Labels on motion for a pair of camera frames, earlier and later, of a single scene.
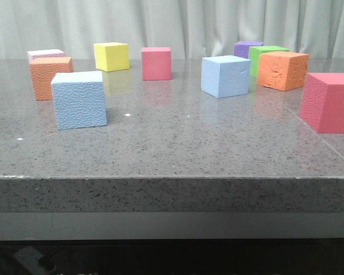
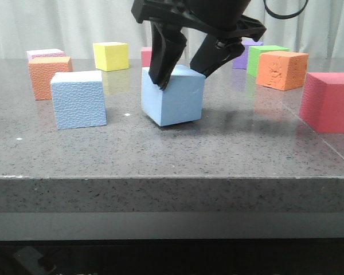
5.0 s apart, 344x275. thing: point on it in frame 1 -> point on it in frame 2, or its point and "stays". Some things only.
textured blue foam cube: [79, 99] stays
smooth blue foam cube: [223, 76] -> [180, 103]
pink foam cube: [45, 53] stays
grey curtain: [193, 29] stays
